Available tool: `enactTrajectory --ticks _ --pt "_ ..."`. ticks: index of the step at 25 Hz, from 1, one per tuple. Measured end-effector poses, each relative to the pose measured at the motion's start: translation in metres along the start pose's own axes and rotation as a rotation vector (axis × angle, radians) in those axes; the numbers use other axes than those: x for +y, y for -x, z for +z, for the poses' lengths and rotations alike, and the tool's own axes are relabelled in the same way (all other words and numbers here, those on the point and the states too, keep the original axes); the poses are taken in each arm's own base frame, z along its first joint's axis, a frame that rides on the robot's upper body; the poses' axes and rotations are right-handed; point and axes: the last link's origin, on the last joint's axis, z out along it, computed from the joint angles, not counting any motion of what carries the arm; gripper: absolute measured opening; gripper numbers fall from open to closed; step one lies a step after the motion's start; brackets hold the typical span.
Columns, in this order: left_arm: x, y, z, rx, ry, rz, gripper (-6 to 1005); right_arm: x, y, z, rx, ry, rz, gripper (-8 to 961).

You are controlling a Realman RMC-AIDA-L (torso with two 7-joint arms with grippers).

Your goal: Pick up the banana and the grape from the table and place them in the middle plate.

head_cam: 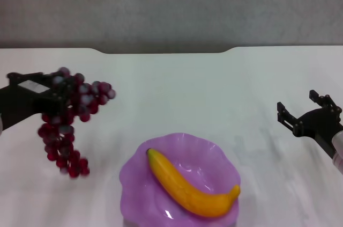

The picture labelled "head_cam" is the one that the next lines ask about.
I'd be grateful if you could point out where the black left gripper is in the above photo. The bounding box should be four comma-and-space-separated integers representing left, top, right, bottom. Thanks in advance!
0, 71, 74, 131

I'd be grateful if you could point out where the red grape bunch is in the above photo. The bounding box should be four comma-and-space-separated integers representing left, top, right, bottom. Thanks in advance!
37, 67, 117, 180

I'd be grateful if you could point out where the yellow banana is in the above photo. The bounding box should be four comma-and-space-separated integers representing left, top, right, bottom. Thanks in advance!
145, 148, 242, 218

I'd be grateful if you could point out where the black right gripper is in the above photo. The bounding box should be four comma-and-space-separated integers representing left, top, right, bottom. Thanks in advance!
276, 89, 343, 158

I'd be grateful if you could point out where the purple wavy plastic plate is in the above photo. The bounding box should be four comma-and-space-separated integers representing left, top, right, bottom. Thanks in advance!
118, 132, 242, 227

